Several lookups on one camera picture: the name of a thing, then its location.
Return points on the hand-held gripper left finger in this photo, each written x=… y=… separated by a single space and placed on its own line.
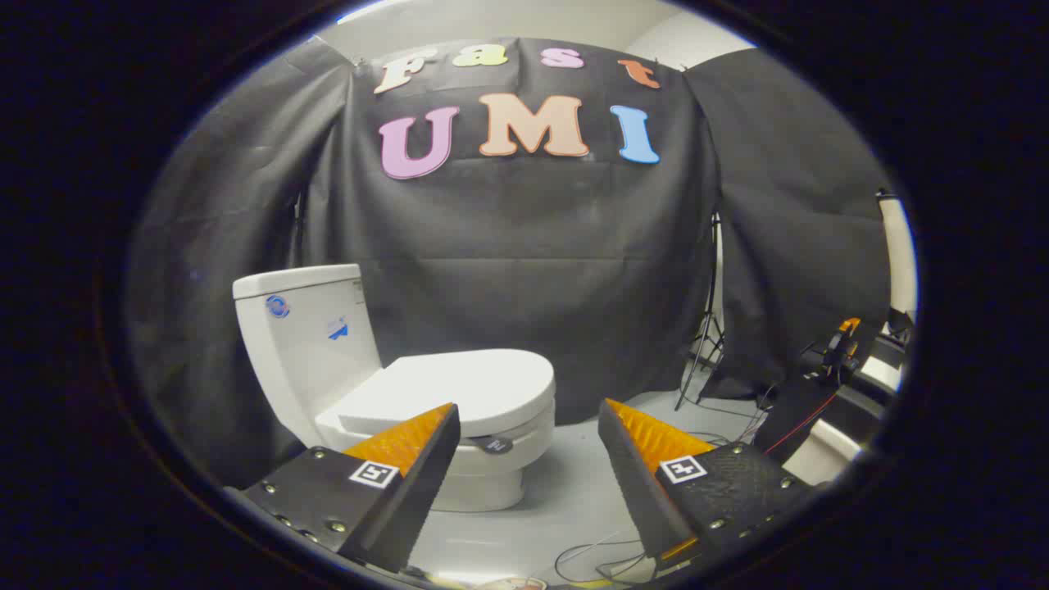
x=426 y=475

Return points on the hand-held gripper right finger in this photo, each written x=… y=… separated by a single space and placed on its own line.
x=631 y=475

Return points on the white toilet lid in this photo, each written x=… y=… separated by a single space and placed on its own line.
x=475 y=385

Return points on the white toilet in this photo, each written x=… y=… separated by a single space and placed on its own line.
x=303 y=360

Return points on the black tripod light stand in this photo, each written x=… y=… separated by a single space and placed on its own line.
x=706 y=328

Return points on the orange and black device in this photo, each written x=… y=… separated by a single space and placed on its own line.
x=842 y=348

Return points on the black backdrop cloth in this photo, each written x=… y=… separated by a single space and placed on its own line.
x=533 y=246

